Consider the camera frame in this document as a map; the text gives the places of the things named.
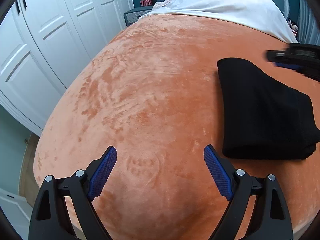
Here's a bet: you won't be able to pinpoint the black pants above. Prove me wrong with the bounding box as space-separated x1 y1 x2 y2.
217 57 319 160

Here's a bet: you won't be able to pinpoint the grey bedside table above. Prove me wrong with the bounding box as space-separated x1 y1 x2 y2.
124 6 153 27

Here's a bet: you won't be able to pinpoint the blue grey curtain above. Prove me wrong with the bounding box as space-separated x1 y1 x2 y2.
297 0 320 46

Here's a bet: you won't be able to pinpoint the orange velvet bedspread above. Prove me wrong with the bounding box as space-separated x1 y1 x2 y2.
34 14 319 239

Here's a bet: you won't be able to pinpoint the red white dolls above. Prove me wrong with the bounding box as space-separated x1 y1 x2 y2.
287 18 298 37

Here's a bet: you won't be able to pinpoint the red box on nightstand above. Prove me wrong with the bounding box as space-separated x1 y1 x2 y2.
140 0 153 7

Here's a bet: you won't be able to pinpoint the white panelled wardrobe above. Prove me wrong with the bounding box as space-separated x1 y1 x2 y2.
1 0 133 135

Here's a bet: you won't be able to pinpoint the white bed sheet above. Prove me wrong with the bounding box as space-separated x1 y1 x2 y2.
149 0 297 43

